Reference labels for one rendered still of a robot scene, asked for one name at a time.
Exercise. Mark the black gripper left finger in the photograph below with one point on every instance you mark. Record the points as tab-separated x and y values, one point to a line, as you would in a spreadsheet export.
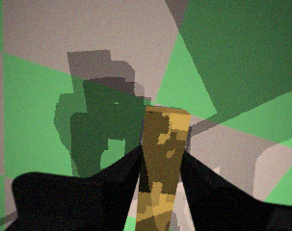
103	199

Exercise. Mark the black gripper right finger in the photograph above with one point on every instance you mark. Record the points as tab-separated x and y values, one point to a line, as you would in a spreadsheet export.
217	205

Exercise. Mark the yellow bar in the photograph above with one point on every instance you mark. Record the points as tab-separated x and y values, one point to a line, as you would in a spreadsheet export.
164	139

